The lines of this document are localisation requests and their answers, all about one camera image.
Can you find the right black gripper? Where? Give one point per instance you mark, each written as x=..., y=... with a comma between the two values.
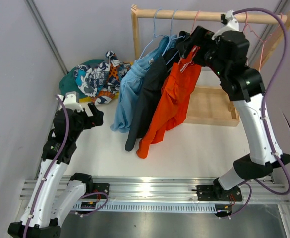
x=201, y=36

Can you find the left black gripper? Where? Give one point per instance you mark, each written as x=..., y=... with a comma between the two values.
x=95, y=120

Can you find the pink hanger orange shorts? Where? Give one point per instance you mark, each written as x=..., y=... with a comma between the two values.
x=192, y=29

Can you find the patterned colourful shorts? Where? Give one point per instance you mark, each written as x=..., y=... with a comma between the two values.
x=102, y=79

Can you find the dark green shorts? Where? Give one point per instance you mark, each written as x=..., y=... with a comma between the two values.
x=68, y=84

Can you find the pink hanger patterned shorts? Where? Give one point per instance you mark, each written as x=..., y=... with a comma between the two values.
x=247, y=26

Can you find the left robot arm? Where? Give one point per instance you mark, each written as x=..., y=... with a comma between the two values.
x=45, y=214

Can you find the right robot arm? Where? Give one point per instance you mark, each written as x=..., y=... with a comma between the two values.
x=226, y=55

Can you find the blue hanger navy shorts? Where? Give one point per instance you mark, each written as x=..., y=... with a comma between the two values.
x=170, y=39

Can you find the dark navy shorts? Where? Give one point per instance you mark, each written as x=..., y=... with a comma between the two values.
x=149, y=97

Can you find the blue hanger light shorts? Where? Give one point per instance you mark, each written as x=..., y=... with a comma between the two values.
x=154, y=37

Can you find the yellow plastic bin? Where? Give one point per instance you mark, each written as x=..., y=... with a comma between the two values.
x=87, y=99

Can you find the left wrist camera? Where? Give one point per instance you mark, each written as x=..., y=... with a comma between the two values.
x=71, y=101

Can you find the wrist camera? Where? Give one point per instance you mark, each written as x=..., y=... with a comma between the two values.
x=230, y=23
x=71, y=101

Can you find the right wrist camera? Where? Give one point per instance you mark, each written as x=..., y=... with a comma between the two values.
x=230, y=23

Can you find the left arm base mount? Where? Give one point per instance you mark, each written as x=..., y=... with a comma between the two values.
x=99, y=187

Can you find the aluminium rail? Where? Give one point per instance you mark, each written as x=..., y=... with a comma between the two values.
x=162, y=189

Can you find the slotted cable duct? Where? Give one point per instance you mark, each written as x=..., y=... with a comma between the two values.
x=190, y=207

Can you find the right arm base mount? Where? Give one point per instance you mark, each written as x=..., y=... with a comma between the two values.
x=209, y=193

